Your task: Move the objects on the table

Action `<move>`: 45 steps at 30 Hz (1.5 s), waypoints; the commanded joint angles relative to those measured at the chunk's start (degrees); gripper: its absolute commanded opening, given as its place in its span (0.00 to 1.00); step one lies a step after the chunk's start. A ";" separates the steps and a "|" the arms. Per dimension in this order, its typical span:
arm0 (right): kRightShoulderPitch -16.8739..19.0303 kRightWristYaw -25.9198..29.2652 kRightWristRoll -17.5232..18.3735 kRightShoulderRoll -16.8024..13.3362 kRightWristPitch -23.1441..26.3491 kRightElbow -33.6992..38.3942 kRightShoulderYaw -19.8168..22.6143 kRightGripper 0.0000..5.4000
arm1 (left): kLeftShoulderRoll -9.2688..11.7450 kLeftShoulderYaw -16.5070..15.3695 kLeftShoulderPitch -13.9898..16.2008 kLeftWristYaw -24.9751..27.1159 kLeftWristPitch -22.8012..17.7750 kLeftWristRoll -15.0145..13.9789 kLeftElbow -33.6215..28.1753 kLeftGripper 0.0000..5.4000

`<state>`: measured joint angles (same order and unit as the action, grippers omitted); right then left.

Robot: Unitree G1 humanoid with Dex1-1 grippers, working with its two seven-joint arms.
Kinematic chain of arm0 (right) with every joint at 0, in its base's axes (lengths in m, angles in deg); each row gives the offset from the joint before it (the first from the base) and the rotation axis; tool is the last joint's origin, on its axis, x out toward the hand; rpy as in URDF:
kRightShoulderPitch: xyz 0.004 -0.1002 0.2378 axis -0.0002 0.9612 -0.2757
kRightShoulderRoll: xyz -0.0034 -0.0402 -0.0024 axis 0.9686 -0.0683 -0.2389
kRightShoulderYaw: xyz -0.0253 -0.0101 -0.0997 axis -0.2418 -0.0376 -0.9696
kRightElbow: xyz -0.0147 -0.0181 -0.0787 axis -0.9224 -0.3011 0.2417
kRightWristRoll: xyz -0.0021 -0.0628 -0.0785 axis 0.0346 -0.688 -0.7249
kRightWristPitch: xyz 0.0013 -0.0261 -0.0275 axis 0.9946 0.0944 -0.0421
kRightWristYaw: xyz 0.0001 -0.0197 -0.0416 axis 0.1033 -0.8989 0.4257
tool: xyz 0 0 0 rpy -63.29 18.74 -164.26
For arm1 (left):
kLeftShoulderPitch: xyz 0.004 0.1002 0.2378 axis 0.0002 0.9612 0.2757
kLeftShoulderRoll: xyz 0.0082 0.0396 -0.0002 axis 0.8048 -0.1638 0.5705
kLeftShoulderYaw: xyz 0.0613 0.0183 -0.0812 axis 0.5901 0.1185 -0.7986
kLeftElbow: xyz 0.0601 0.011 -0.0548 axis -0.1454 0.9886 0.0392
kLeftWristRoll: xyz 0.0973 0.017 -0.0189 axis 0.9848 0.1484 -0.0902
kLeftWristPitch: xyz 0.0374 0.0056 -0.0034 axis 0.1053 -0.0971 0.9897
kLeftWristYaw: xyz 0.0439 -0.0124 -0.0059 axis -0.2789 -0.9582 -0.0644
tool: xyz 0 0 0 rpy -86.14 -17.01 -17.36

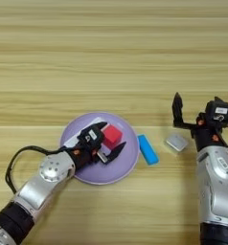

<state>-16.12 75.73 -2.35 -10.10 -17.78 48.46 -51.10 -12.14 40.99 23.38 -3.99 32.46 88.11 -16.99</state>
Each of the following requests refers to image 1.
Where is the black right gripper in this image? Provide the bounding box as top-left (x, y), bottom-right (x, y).
top-left (171, 92), bottom-right (228, 152)

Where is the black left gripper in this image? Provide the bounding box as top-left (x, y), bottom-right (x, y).
top-left (59, 121), bottom-right (127, 169)

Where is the red cube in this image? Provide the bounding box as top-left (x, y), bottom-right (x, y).
top-left (101, 123), bottom-right (124, 150)

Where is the blue rectangular block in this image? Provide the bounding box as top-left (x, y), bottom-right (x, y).
top-left (137, 134), bottom-right (160, 167)

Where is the small silver square block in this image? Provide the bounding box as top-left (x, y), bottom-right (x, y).
top-left (165, 133), bottom-right (190, 153)

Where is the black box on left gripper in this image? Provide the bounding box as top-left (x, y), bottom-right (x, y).
top-left (77, 124), bottom-right (104, 148)

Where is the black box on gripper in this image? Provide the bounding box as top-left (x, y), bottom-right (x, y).
top-left (77, 124), bottom-right (104, 148)
top-left (204, 99), bottom-right (228, 126)

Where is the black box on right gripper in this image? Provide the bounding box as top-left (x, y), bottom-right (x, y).
top-left (204, 99), bottom-right (228, 126)

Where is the round purple plate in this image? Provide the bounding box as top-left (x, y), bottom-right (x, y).
top-left (59, 111), bottom-right (141, 186)

